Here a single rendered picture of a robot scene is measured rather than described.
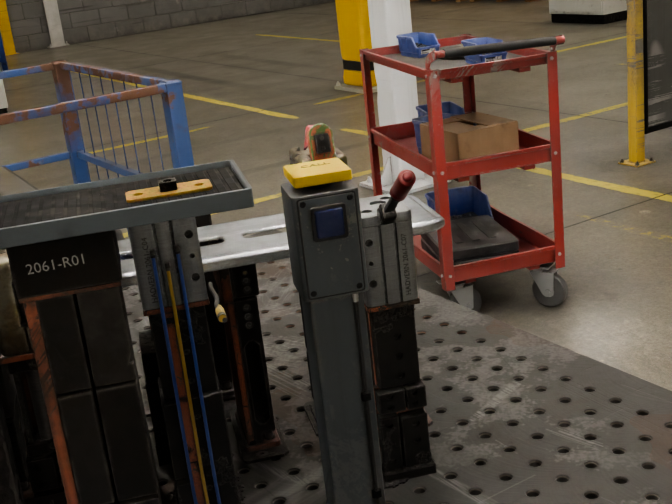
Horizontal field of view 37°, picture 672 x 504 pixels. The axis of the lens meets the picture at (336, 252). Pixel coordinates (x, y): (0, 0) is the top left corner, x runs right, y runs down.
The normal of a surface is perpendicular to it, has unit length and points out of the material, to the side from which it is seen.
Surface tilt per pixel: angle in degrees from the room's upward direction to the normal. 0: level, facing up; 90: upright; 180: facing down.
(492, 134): 90
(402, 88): 90
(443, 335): 0
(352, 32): 90
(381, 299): 90
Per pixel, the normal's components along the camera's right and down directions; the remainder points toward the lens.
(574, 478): -0.11, -0.94
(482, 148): 0.42, 0.24
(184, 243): 0.22, 0.29
